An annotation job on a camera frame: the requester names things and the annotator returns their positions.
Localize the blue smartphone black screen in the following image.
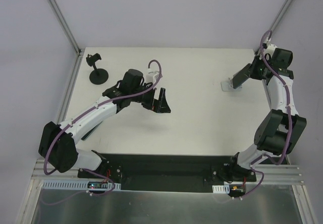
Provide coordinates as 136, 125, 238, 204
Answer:
231, 64, 251, 89

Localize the white folding phone stand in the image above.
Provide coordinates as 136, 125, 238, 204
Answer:
221, 78, 242, 92

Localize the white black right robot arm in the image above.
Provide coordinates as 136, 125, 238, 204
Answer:
229, 44, 307, 173

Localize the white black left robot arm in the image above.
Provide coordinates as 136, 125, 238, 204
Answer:
38, 69, 171, 173

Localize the black round-base phone holder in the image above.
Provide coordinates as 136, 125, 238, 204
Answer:
86, 53, 109, 85

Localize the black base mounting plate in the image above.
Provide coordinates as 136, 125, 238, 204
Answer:
75, 153, 260, 193

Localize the teal smartphone black screen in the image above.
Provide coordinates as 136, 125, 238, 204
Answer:
81, 123, 101, 141

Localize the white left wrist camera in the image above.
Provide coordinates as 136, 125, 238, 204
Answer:
146, 69, 159, 84

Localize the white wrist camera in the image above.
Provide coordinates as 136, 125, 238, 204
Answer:
262, 43, 277, 56
146, 69, 159, 84

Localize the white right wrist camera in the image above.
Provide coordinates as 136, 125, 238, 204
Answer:
262, 43, 277, 56

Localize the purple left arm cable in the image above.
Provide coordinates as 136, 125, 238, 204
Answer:
43, 59, 164, 176

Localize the right aluminium frame post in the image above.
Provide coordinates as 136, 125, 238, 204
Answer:
253, 0, 306, 57

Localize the aluminium frame post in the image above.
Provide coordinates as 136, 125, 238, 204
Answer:
47, 0, 82, 55
253, 0, 306, 57

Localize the left aluminium frame post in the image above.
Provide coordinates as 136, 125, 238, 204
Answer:
47, 0, 82, 55

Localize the right white cable duct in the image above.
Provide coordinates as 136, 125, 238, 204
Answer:
212, 184, 230, 194

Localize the white cable duct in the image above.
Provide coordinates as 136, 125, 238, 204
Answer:
212, 184, 230, 194
42, 180, 121, 191

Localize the aluminium rail right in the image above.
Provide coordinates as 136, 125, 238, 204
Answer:
255, 164, 304, 185

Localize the aluminium rail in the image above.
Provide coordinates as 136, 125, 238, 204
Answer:
32, 158, 84, 178
255, 164, 304, 185

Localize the aluminium rail left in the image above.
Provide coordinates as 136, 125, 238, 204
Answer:
32, 158, 84, 178

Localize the left white cable duct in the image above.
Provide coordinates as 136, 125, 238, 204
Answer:
42, 180, 121, 191

